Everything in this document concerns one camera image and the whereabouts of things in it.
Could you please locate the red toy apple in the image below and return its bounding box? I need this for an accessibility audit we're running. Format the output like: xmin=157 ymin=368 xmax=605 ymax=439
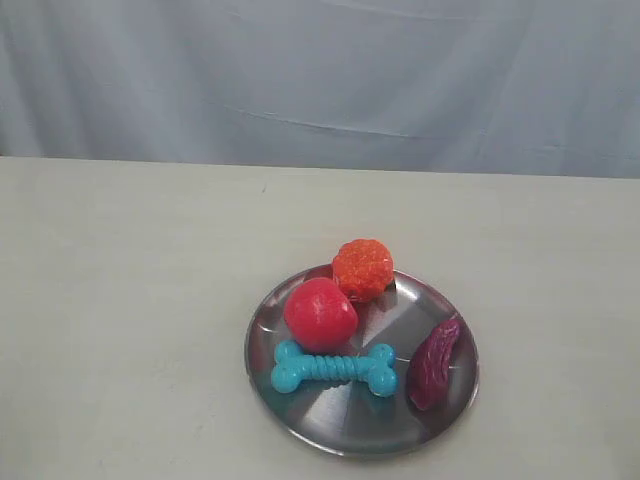
xmin=284 ymin=278 xmax=359 ymax=354

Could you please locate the light blue backdrop cloth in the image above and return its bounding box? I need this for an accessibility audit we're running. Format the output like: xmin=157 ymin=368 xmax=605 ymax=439
xmin=1 ymin=1 xmax=639 ymax=178

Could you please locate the dark purple toy meat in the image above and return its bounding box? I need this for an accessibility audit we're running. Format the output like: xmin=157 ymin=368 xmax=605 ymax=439
xmin=406 ymin=316 xmax=461 ymax=411

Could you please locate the round stainless steel plate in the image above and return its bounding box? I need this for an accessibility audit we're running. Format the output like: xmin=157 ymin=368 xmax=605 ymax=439
xmin=244 ymin=265 xmax=479 ymax=458

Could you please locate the turquoise toy bone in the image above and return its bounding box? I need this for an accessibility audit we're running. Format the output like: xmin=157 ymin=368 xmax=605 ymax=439
xmin=271 ymin=340 xmax=399 ymax=398

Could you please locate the orange textured ball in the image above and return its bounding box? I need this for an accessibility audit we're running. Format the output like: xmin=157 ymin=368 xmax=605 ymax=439
xmin=331 ymin=239 xmax=394 ymax=303

